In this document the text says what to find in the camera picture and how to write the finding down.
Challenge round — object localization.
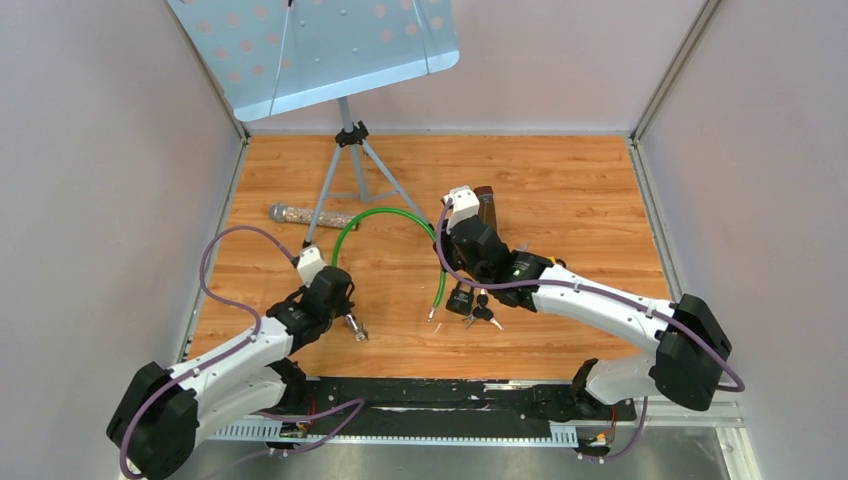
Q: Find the black padlock with keys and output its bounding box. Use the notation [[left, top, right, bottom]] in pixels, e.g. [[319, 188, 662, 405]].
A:
[[445, 282, 504, 331]]

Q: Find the green cable lock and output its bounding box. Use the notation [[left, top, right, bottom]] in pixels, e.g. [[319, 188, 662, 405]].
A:
[[331, 207, 447, 343]]

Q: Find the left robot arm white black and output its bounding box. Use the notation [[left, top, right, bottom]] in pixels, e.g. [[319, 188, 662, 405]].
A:
[[106, 266, 355, 479]]

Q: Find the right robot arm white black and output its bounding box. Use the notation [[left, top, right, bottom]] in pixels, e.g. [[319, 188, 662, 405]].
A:
[[435, 210, 746, 418]]

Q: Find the brown wooden metronome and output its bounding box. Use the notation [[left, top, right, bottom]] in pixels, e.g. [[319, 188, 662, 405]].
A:
[[473, 185, 498, 230]]

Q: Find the glittery silver microphone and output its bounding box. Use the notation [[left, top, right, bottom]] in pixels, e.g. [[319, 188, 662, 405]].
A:
[[269, 203, 354, 230]]

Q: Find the light blue music stand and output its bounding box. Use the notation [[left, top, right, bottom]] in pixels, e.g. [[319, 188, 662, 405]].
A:
[[168, 0, 460, 217]]

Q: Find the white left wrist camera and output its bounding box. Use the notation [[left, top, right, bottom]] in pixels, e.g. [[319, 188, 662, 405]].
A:
[[294, 245, 327, 287]]

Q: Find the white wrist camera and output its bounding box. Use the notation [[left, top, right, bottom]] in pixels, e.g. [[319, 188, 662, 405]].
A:
[[442, 185, 480, 233], [294, 245, 327, 287]]

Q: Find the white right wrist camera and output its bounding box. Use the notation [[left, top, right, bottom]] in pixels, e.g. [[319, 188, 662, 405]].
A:
[[442, 185, 480, 233]]

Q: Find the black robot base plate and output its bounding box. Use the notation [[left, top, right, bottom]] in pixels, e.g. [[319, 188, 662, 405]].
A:
[[268, 377, 633, 439]]

